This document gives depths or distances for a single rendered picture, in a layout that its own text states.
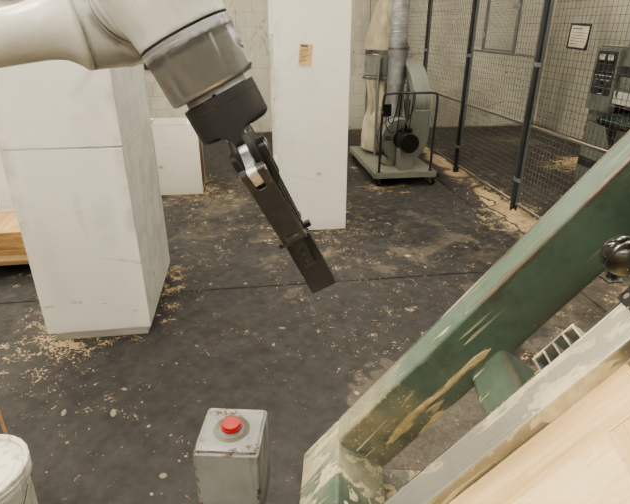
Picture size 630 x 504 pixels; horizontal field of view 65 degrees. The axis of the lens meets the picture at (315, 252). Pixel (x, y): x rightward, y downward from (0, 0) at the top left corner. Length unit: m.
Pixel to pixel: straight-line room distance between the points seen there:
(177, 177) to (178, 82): 4.92
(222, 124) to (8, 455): 1.65
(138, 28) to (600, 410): 0.59
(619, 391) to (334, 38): 3.62
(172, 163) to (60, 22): 4.77
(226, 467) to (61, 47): 0.71
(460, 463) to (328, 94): 3.56
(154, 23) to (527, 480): 0.60
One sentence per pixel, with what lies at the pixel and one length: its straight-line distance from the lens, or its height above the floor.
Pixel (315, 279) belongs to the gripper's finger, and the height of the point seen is 1.36.
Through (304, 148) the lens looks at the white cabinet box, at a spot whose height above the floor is 0.71.
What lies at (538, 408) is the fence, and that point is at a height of 1.21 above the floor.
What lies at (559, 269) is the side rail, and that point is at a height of 1.28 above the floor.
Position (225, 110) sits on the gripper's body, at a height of 1.55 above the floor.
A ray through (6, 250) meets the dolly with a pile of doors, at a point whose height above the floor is 0.17.
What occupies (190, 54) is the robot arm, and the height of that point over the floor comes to 1.60.
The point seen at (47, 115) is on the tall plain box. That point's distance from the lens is 2.68.
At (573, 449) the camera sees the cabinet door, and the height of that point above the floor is 1.20.
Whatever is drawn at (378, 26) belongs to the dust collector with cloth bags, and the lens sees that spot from 6.23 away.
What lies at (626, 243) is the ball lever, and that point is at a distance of 0.53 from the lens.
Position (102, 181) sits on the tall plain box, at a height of 0.92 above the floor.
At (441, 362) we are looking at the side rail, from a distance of 0.89.
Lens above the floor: 1.62
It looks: 25 degrees down
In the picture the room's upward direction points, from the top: straight up
